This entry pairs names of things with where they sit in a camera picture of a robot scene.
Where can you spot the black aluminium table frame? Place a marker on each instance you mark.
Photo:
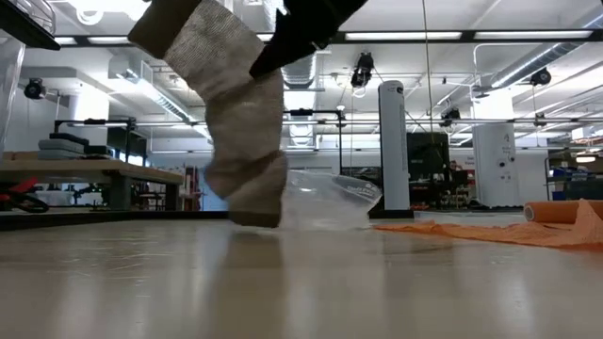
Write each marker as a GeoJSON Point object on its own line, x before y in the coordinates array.
{"type": "Point", "coordinates": [94, 220]}

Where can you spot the red shelving unit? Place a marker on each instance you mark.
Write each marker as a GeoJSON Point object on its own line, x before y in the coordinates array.
{"type": "Point", "coordinates": [190, 188]}

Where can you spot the stacked grey pads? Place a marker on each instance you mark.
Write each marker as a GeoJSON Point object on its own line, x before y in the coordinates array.
{"type": "Point", "coordinates": [61, 146]}

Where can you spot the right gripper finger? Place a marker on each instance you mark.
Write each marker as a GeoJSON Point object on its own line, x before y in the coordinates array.
{"type": "Point", "coordinates": [301, 28]}

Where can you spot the wide white column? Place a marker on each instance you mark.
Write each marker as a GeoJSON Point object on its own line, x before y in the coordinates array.
{"type": "Point", "coordinates": [494, 165]}

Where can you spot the long silver ceiling duct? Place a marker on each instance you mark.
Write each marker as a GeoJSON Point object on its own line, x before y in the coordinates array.
{"type": "Point", "coordinates": [532, 61]}

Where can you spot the red and black tool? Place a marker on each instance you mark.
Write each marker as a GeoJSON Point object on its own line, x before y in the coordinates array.
{"type": "Point", "coordinates": [23, 186]}

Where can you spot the shelf with blue bins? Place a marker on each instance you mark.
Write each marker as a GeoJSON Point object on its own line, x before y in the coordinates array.
{"type": "Point", "coordinates": [570, 183]}

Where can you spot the clear plastic bag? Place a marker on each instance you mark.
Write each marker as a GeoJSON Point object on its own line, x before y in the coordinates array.
{"type": "Point", "coordinates": [330, 202]}

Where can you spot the wooden workbench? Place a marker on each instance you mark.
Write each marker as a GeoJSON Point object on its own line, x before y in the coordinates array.
{"type": "Point", "coordinates": [70, 169]}

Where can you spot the orange elastic bandage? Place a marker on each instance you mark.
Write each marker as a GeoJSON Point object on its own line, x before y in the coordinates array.
{"type": "Point", "coordinates": [518, 233]}

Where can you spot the ribbed silver ceiling duct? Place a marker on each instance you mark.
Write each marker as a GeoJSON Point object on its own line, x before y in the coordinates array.
{"type": "Point", "coordinates": [301, 70]}

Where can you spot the black overhead rig beam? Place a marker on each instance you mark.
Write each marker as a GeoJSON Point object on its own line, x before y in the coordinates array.
{"type": "Point", "coordinates": [468, 36]}

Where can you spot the slim white pillar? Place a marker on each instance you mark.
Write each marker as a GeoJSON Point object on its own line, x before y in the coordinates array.
{"type": "Point", "coordinates": [393, 141]}

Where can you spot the person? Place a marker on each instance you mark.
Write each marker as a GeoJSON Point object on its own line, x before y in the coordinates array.
{"type": "Point", "coordinates": [455, 166]}

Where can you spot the black cabinet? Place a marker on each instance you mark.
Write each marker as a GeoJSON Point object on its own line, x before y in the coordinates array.
{"type": "Point", "coordinates": [428, 160]}

